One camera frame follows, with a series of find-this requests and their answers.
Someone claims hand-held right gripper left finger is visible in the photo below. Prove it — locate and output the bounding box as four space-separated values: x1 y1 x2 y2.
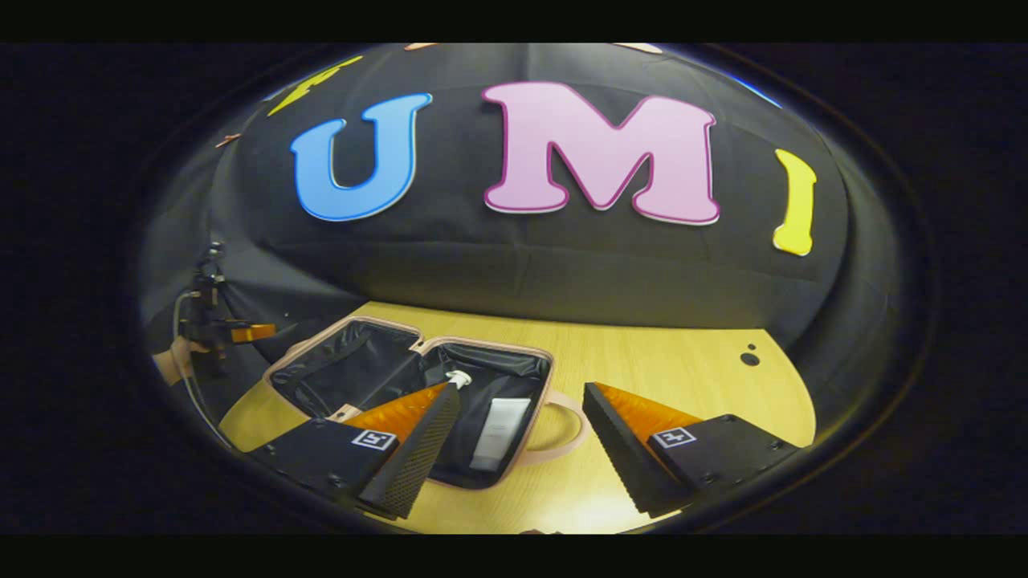
249 381 463 520

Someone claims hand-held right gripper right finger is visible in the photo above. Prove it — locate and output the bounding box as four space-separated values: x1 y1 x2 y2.
582 381 804 517

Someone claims white tube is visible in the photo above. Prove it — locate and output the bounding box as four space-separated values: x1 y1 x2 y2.
469 397 532 472

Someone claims pink suitcase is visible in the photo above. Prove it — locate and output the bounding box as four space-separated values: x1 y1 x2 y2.
263 315 591 490

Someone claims black backdrop cloth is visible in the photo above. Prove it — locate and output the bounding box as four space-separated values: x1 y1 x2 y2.
137 44 908 418

